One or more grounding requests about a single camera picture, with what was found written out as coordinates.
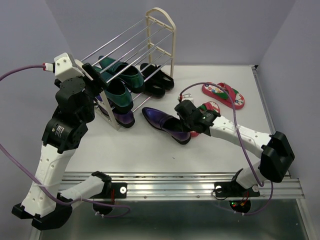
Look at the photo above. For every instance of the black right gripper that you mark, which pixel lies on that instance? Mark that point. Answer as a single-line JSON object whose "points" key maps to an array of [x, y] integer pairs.
{"points": [[187, 127]]}

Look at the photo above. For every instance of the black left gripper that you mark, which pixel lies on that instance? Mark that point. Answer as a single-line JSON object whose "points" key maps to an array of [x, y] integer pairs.
{"points": [[95, 74]]}

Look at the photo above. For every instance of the pink sandal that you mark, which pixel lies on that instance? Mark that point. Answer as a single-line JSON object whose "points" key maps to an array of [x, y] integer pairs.
{"points": [[224, 94], [210, 105]]}

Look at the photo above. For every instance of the purple loafer one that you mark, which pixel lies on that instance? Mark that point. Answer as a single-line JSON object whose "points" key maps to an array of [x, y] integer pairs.
{"points": [[126, 120], [166, 123]]}

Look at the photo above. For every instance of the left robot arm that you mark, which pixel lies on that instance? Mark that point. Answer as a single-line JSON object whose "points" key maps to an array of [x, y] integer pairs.
{"points": [[45, 205]]}

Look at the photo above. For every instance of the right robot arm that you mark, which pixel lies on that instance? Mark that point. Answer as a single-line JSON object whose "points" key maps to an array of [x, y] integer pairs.
{"points": [[273, 150]]}

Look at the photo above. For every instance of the cream metal shoe rack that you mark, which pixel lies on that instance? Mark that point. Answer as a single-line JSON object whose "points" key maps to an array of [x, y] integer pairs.
{"points": [[151, 40]]}

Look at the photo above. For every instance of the green loafer front one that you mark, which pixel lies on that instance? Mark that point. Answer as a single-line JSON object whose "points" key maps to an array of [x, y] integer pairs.
{"points": [[119, 95]]}

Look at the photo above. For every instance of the green loafer one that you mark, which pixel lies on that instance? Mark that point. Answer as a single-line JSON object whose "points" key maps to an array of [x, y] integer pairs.
{"points": [[119, 95], [130, 79]]}

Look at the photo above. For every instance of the green loafer rear one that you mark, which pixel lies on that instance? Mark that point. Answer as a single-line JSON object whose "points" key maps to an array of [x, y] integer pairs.
{"points": [[130, 79]]}

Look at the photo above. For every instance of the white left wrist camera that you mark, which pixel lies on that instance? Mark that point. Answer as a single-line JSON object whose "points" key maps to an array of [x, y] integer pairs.
{"points": [[66, 67]]}

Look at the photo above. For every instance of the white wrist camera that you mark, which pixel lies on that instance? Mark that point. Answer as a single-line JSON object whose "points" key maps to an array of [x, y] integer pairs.
{"points": [[184, 97], [66, 67]]}

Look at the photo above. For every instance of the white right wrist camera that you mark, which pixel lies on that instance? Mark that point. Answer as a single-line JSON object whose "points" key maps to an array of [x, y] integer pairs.
{"points": [[184, 97]]}

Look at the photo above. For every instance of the aluminium mounting rail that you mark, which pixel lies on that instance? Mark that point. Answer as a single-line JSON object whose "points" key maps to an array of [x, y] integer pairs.
{"points": [[182, 186]]}

